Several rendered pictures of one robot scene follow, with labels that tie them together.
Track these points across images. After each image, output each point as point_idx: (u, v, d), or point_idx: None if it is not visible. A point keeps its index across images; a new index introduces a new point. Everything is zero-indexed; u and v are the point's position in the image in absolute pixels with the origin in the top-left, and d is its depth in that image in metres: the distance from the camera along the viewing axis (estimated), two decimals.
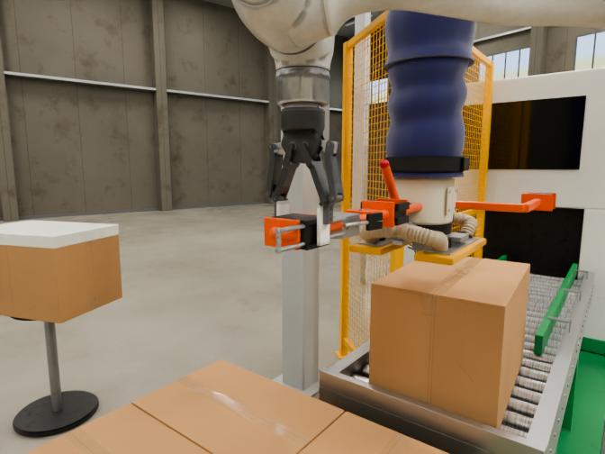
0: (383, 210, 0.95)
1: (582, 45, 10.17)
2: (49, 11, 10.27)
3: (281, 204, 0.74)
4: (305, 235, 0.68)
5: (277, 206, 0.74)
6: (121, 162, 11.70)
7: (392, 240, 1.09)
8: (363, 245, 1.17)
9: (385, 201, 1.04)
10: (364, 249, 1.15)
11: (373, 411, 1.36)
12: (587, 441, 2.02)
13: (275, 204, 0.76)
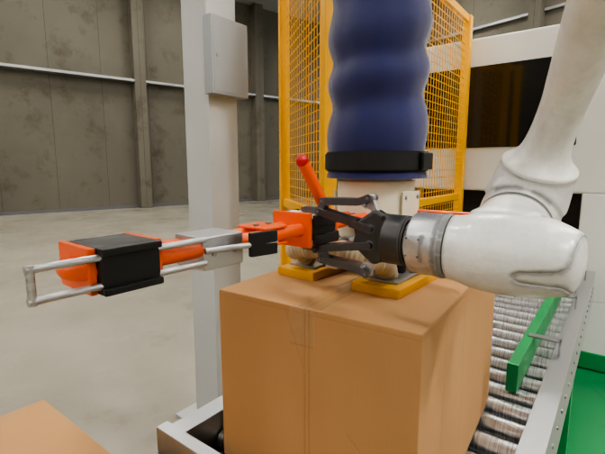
0: (295, 224, 0.69)
1: None
2: None
3: None
4: (103, 272, 0.43)
5: None
6: (98, 157, 11.15)
7: None
8: (295, 266, 0.91)
9: None
10: (293, 272, 0.88)
11: None
12: None
13: None
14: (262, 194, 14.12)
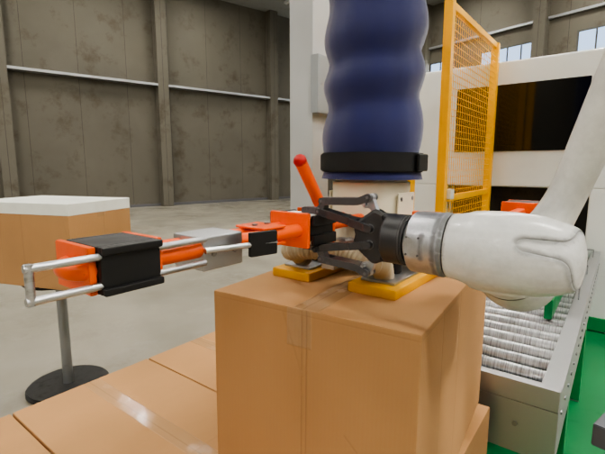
0: (293, 224, 0.68)
1: (584, 40, 10.18)
2: (51, 5, 10.29)
3: None
4: (103, 272, 0.42)
5: None
6: (123, 158, 11.72)
7: (321, 263, 0.82)
8: (290, 267, 0.90)
9: None
10: (289, 273, 0.88)
11: None
12: (595, 411, 2.03)
13: None
14: (275, 193, 14.69)
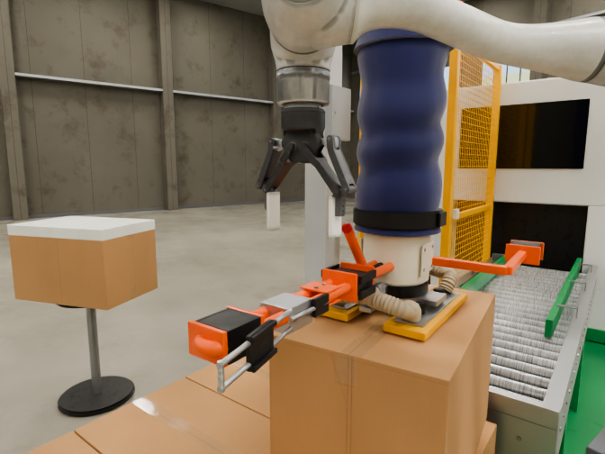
0: (344, 283, 0.83)
1: None
2: (58, 13, 10.43)
3: (271, 195, 0.76)
4: (251, 354, 0.55)
5: (267, 197, 0.76)
6: (129, 162, 11.86)
7: (359, 306, 0.98)
8: (329, 306, 1.05)
9: (350, 266, 0.92)
10: (329, 313, 1.03)
11: None
12: (592, 421, 2.18)
13: (266, 195, 0.77)
14: None
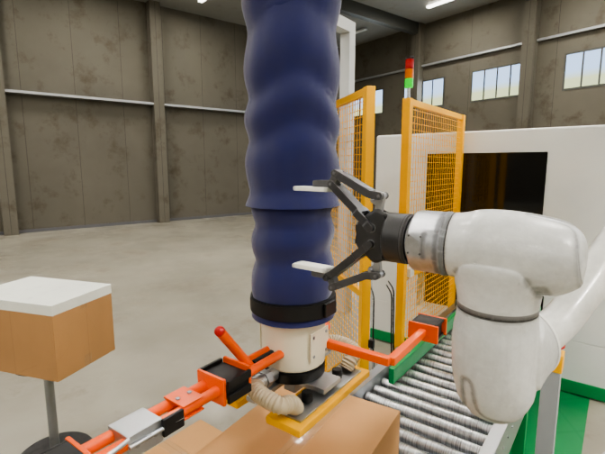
0: (212, 388, 0.86)
1: (572, 63, 10.38)
2: (49, 29, 10.48)
3: (329, 266, 0.72)
4: None
5: (329, 267, 0.73)
6: (120, 176, 11.91)
7: (246, 396, 1.00)
8: None
9: (230, 362, 0.95)
10: None
11: None
12: None
13: None
14: None
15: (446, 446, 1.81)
